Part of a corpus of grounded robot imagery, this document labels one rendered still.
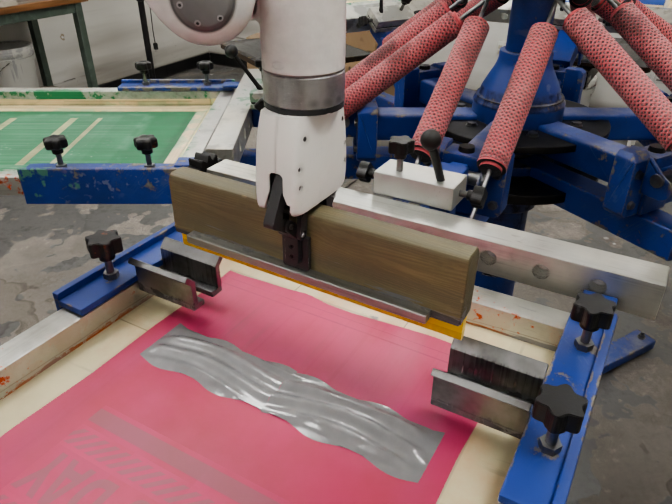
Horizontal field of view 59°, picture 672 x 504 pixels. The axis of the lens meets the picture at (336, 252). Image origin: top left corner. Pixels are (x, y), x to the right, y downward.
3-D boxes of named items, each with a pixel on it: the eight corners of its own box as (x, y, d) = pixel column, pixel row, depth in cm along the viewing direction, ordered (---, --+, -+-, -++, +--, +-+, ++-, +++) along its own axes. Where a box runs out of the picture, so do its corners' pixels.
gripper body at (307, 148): (300, 71, 60) (302, 173, 66) (236, 95, 52) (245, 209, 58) (366, 81, 57) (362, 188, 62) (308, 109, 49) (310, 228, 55)
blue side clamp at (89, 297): (91, 350, 74) (79, 304, 70) (64, 337, 76) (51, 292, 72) (240, 244, 96) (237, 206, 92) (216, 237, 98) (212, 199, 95)
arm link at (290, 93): (300, 51, 59) (300, 80, 60) (245, 70, 52) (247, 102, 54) (367, 61, 56) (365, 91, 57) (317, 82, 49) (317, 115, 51)
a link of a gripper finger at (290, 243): (284, 205, 60) (286, 261, 63) (266, 217, 58) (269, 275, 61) (311, 212, 59) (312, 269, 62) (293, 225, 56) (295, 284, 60)
